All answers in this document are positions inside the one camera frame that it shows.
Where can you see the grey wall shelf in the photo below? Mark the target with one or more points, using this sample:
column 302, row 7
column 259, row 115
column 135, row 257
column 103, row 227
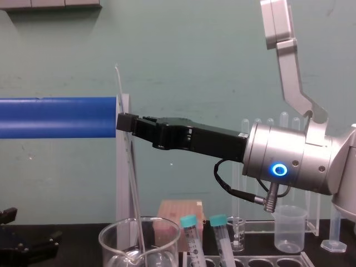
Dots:
column 50, row 4

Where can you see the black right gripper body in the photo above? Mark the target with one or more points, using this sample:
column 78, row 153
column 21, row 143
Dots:
column 200, row 139

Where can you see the translucent plastic beaker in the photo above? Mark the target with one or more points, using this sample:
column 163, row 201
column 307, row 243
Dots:
column 289, row 231

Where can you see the teal capped centrifuge tube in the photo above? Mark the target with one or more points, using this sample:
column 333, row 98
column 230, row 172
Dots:
column 224, row 244
column 192, row 242

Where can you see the large glass beaker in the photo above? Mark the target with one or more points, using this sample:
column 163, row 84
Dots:
column 164, row 250

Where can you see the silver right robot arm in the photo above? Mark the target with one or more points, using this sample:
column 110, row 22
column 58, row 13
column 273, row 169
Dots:
column 292, row 144

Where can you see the blue plastic pipe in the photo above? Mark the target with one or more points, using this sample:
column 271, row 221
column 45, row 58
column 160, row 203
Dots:
column 55, row 118

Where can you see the small glass beaker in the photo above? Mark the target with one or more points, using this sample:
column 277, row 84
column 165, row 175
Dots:
column 236, row 236

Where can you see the clear acrylic test tube stand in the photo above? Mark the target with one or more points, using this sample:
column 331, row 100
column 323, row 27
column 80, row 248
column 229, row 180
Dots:
column 313, row 217

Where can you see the glass test tube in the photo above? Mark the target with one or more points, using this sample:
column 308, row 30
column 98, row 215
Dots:
column 257, row 121
column 270, row 121
column 296, row 123
column 245, row 125
column 284, row 119

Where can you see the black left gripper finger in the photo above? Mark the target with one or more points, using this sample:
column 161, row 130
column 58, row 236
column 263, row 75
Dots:
column 8, row 215
column 25, row 247

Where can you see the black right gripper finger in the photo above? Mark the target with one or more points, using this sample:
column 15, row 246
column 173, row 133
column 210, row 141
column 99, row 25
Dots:
column 150, row 118
column 139, row 126

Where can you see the brown pipette tip box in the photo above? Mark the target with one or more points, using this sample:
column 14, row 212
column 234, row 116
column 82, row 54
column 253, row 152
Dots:
column 178, row 211

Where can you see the plastic graduated cylinder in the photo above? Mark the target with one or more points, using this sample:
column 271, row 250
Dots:
column 335, row 242

